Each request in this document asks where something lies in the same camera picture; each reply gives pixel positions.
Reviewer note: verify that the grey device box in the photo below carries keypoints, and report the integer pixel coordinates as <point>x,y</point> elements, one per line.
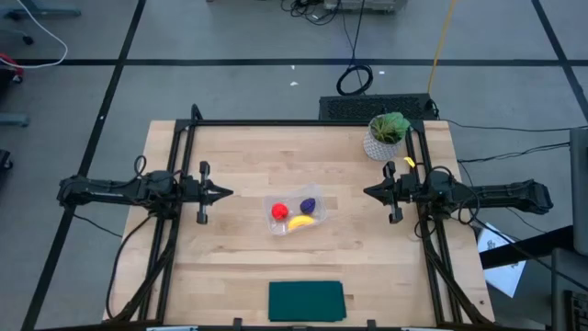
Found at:
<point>363,4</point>

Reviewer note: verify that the white paper sheet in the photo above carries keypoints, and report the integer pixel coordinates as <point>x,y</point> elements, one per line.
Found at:
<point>503,276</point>

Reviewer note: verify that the dark green cloth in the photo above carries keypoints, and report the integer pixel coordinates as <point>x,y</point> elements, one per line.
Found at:
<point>307,301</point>

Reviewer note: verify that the black computer case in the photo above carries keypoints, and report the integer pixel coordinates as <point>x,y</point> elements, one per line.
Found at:
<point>374,108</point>

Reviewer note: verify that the clear plastic tupperware container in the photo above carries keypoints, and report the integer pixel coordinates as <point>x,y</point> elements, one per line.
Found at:
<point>294,195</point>

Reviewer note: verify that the black metal table frame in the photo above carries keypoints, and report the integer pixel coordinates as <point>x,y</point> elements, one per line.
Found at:
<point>298,122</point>

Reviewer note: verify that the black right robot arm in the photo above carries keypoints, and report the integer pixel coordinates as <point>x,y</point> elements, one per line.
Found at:
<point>500,197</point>

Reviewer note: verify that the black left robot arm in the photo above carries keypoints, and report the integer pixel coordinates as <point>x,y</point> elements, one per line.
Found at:
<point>105,190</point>

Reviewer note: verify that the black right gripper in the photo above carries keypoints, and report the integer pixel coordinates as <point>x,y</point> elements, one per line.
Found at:
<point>406,188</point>

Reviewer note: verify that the small yellow tag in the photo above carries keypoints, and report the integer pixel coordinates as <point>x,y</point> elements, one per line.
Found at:
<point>409,162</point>

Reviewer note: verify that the red toy apple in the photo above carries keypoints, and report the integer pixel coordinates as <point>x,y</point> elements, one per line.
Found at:
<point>279,211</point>

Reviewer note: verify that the grey cabinet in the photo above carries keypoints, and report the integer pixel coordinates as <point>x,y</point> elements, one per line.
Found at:
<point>580,193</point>

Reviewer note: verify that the potted plant in patterned pot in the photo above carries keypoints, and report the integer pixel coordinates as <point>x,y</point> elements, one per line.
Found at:
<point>386,138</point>

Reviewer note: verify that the red object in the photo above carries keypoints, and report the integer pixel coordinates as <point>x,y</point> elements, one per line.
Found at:
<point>9,62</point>

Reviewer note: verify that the purple toy grapes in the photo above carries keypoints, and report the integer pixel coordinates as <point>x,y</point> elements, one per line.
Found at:
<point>308,206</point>

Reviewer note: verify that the black beam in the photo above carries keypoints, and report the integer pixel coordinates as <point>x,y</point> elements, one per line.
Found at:
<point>528,250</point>

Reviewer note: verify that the black furniture foot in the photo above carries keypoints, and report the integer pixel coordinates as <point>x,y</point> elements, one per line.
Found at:
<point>4,160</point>

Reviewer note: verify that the grey furniture foot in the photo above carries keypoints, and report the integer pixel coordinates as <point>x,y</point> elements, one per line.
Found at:
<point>14,120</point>

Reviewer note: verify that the yellow toy banana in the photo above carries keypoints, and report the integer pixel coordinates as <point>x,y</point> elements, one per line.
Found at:
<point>301,222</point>

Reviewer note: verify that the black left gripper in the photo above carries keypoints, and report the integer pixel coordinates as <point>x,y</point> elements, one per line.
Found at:
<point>203,193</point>

